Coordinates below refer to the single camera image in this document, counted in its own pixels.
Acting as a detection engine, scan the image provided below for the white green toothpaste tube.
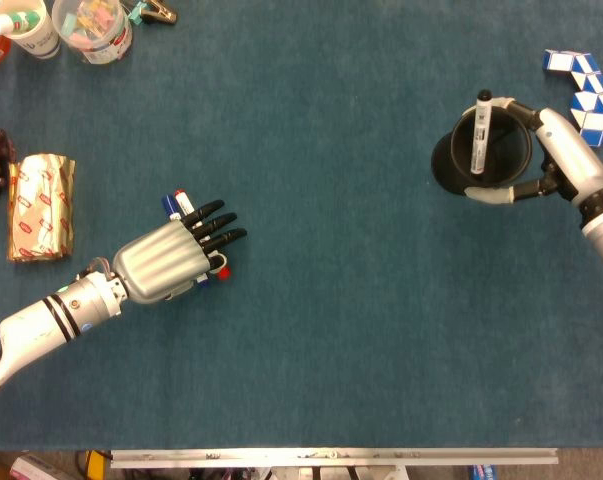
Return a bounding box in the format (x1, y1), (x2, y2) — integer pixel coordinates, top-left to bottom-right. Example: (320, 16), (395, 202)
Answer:
(0, 10), (42, 37)

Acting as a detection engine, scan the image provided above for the black-capped whiteboard marker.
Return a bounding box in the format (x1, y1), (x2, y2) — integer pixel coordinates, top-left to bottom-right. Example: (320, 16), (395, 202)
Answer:
(469, 88), (493, 176)

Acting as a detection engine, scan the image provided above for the gold red-printed snack packet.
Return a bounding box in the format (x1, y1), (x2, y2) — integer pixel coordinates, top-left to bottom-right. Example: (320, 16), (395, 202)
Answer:
(6, 153), (77, 263)

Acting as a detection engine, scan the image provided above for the yellow item under table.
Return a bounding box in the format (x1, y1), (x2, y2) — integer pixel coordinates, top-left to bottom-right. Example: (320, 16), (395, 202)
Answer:
(83, 449), (111, 480)

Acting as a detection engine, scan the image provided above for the pink box under table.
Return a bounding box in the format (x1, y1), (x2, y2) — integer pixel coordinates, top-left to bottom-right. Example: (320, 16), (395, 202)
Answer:
(8, 452), (67, 480)

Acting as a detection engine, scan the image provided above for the red-capped whiteboard marker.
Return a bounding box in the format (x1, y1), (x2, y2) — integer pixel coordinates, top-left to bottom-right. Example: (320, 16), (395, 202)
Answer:
(173, 188), (232, 282)

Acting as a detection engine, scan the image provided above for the blue white snake puzzle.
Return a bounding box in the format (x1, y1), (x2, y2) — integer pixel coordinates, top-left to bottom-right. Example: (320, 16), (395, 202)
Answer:
(541, 48), (603, 149)

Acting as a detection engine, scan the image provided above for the blue felt table cloth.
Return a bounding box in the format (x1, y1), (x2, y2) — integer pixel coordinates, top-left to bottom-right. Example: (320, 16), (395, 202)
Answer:
(0, 0), (603, 451)

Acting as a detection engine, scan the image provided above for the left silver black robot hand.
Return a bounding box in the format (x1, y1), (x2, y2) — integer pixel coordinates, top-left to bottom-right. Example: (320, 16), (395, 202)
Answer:
(111, 199), (249, 305)

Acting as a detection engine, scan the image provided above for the blue-capped whiteboard marker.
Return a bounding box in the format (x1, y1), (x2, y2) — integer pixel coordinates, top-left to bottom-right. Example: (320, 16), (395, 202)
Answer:
(160, 193), (213, 290)

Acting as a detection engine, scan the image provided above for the black metal clamp clip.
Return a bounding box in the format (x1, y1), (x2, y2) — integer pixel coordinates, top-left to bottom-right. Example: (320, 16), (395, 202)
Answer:
(140, 0), (179, 26)

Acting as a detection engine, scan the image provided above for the black mesh pen cup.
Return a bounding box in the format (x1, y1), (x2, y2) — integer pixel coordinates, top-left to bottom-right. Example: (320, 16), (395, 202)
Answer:
(430, 107), (534, 197)

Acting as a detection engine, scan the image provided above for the aluminium table edge rail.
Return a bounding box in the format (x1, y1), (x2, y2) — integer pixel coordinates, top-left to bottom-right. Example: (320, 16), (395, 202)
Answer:
(109, 447), (560, 470)

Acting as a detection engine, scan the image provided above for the clear jar of clips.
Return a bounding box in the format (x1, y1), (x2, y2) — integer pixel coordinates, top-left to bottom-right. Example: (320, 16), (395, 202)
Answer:
(51, 0), (133, 65)

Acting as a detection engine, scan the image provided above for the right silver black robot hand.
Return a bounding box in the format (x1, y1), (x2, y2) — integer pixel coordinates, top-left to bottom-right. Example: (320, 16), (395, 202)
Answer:
(463, 96), (603, 207)

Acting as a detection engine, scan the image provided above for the white paper cup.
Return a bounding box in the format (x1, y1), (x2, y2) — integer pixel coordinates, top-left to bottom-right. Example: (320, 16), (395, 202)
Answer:
(0, 0), (62, 60)

